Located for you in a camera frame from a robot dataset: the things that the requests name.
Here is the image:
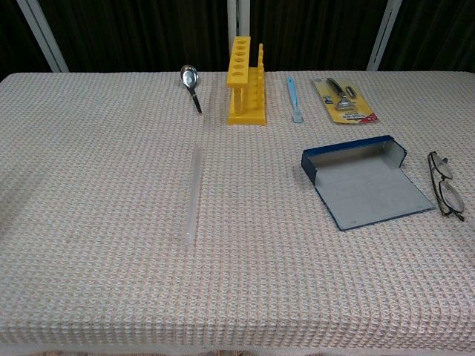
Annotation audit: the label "blue glasses case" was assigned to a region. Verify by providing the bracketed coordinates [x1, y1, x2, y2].
[301, 134, 436, 232]

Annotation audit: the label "thin dark-framed eyeglasses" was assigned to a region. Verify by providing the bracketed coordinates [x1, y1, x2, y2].
[427, 150, 466, 223]

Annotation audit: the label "clear glass test tube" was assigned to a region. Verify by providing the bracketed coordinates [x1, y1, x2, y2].
[184, 146, 204, 245]

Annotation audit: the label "light blue toothbrush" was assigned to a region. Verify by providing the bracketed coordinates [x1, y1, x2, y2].
[285, 76, 304, 124]

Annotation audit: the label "yellow test tube rack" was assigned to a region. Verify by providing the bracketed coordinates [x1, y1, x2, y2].
[226, 36, 268, 127]

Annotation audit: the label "razor in yellow blister pack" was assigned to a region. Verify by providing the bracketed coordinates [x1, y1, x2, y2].
[312, 76, 381, 125]

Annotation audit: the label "beige waffle-weave tablecloth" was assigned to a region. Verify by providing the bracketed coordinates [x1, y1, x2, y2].
[0, 70, 475, 356]

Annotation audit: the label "black pleated curtain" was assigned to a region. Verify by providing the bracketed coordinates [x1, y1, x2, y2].
[0, 0, 475, 81]

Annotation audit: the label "metal spoon black handle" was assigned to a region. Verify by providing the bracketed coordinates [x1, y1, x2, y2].
[180, 64, 203, 115]

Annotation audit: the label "white metal frame post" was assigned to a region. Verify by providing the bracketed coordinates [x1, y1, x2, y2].
[16, 0, 70, 73]
[366, 0, 404, 72]
[226, 0, 252, 39]

